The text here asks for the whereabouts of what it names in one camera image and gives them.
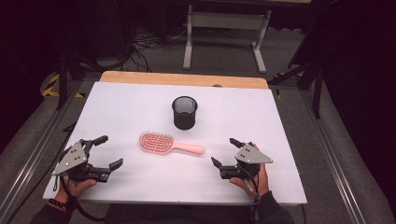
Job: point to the white board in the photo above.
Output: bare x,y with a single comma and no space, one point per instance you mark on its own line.
186,183

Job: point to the yellow and black floor tape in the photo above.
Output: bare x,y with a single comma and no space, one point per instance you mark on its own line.
278,93

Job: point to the person's right hand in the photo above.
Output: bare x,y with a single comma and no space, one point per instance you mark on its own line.
264,183

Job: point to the aluminium rail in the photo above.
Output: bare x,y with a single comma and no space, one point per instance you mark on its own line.
334,161
28,161

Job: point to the person's dark clothing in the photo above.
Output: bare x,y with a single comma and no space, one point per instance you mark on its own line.
177,214

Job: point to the black mesh pen holder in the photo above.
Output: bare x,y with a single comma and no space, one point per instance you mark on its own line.
184,116

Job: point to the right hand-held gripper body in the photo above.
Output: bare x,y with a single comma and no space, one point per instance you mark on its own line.
252,155

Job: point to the black metal stand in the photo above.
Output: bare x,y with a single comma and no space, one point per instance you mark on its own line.
317,90
63,81

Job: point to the person's left hand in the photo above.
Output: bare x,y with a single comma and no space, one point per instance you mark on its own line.
77,187

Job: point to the wooden table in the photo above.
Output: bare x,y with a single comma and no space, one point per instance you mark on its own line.
186,79

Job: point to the pink hairbrush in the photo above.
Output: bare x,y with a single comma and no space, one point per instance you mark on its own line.
158,143

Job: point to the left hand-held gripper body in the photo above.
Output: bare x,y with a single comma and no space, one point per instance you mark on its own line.
73,157

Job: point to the grey metal stand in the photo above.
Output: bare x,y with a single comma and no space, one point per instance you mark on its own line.
230,20

